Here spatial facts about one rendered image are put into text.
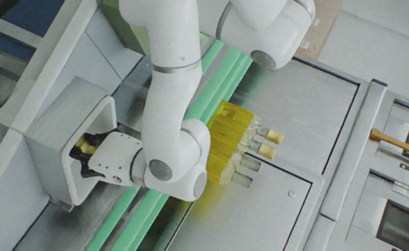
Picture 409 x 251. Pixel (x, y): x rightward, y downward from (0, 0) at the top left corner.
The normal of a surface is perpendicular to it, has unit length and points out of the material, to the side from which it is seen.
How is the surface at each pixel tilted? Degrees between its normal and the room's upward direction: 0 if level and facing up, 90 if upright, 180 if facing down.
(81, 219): 90
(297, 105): 91
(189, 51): 34
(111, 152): 107
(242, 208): 90
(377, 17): 90
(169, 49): 75
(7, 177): 0
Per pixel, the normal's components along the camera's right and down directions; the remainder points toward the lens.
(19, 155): 0.89, 0.40
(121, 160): -0.19, -0.62
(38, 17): 0.08, -0.58
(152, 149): -0.58, 0.42
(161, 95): -0.45, -0.22
